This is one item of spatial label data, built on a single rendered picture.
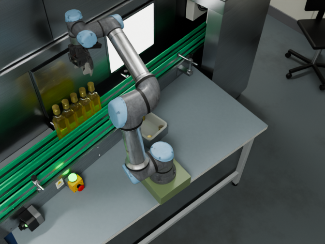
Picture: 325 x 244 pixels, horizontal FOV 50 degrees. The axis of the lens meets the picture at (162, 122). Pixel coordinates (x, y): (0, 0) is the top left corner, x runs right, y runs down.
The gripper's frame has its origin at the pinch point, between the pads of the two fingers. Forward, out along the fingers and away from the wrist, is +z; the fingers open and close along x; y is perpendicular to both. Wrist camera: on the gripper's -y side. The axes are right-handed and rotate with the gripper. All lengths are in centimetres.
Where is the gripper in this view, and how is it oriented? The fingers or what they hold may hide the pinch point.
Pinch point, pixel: (87, 70)
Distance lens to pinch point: 189.4
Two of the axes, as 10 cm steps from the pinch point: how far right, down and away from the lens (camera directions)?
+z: -0.1, 6.5, 7.6
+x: 7.5, 5.1, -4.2
